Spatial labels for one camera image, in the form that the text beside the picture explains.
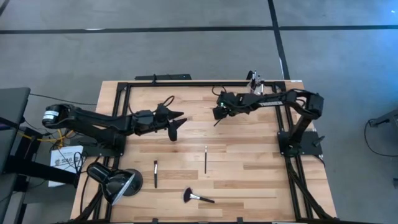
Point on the black floor beam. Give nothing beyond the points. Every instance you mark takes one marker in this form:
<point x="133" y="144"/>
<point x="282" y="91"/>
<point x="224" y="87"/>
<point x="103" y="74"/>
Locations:
<point x="37" y="171"/>

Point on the grey padded chair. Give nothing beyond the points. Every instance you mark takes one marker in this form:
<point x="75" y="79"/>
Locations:
<point x="12" y="109"/>

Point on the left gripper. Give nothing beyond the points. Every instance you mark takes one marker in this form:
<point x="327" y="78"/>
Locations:
<point x="149" y="119"/>

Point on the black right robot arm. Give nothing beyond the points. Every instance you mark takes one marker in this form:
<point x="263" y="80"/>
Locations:
<point x="273" y="101"/>

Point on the white printed paper sheet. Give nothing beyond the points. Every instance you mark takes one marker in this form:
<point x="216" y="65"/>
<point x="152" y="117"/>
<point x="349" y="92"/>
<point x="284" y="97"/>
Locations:
<point x="62" y="161"/>

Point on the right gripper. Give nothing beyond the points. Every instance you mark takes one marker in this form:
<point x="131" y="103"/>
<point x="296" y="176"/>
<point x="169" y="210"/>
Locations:
<point x="228" y="101"/>

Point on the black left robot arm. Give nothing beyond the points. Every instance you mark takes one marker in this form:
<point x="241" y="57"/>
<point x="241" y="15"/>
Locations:
<point x="93" y="121"/>

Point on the black bar with green light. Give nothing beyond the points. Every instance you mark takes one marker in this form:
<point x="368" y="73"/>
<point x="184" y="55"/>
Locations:
<point x="168" y="76"/>

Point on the black fan makeup brush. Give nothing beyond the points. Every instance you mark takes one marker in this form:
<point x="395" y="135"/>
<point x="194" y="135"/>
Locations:
<point x="187" y="195"/>

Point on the grey equipment stand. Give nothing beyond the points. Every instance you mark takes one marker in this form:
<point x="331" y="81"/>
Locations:
<point x="387" y="118"/>

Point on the clear acrylic brush organizer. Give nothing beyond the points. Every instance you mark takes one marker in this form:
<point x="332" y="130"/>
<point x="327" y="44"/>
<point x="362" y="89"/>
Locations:
<point x="268" y="87"/>

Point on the black desk lamp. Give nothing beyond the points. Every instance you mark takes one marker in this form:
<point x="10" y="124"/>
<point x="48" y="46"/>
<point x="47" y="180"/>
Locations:
<point x="112" y="183"/>

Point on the black table clamp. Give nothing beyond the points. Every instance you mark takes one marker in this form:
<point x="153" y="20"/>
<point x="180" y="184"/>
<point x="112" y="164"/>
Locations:
<point x="239" y="220"/>
<point x="249" y="75"/>
<point x="155" y="221"/>
<point x="154" y="80"/>

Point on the long thin black brush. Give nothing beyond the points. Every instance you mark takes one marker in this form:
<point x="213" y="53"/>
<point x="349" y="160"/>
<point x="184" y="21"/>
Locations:
<point x="205" y="160"/>

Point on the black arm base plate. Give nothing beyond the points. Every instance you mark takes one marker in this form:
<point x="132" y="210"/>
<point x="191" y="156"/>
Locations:
<point x="93" y="151"/>
<point x="311" y="144"/>

